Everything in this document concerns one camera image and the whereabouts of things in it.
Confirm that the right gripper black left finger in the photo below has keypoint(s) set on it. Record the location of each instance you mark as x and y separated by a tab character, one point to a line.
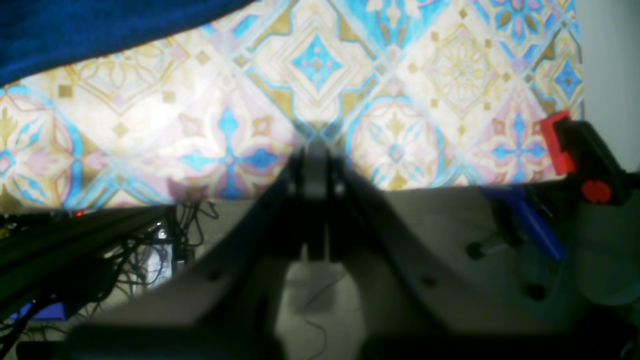
232	294

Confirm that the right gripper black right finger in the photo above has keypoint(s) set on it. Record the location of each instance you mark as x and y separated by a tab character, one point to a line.
404	288

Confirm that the blue long-sleeve shirt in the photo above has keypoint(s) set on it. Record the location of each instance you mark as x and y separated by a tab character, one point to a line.
38	35

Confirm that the patterned tile tablecloth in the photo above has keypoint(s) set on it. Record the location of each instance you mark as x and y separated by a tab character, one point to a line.
416	93

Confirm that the red-black clamp upper left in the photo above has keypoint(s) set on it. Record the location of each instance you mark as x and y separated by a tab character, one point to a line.
579	153

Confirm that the blue-handled clamp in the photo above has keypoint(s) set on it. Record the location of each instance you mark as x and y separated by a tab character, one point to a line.
519	216

